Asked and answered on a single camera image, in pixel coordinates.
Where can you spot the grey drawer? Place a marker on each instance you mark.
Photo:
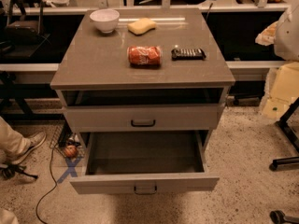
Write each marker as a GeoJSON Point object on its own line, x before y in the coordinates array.
{"type": "Point", "coordinates": [142, 118]}
{"type": "Point", "coordinates": [144, 163]}

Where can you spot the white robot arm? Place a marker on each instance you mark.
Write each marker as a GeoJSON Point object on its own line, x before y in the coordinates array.
{"type": "Point", "coordinates": [283, 34]}

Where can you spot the grey drawer cabinet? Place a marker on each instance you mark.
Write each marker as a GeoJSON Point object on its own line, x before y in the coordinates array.
{"type": "Point", "coordinates": [95, 70]}

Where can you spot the black chocolate bar packet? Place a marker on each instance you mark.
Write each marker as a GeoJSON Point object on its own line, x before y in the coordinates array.
{"type": "Point", "coordinates": [187, 54]}

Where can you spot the yellow sponge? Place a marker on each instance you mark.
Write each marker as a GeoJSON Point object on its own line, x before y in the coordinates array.
{"type": "Point", "coordinates": [141, 26]}

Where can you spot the orange ball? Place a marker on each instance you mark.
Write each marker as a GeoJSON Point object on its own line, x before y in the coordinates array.
{"type": "Point", "coordinates": [70, 151]}

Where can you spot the white bowl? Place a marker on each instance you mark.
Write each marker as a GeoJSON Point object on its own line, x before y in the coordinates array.
{"type": "Point", "coordinates": [105, 20]}

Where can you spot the grey sneaker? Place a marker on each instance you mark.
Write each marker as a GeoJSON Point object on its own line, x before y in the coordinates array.
{"type": "Point", "coordinates": [36, 140]}

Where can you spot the black stand base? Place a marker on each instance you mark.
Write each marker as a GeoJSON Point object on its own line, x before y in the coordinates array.
{"type": "Point", "coordinates": [290, 134]}

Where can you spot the person's beige trouser leg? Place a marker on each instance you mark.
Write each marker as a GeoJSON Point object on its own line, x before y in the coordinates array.
{"type": "Point", "coordinates": [12, 142]}

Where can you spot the black chair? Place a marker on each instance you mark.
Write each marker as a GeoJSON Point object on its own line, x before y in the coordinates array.
{"type": "Point", "coordinates": [23, 36]}

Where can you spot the black caster foot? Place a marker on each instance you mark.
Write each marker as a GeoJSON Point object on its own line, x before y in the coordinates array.
{"type": "Point", "coordinates": [278, 217]}

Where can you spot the wire basket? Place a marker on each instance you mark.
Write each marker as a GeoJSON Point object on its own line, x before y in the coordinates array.
{"type": "Point", "coordinates": [63, 136]}

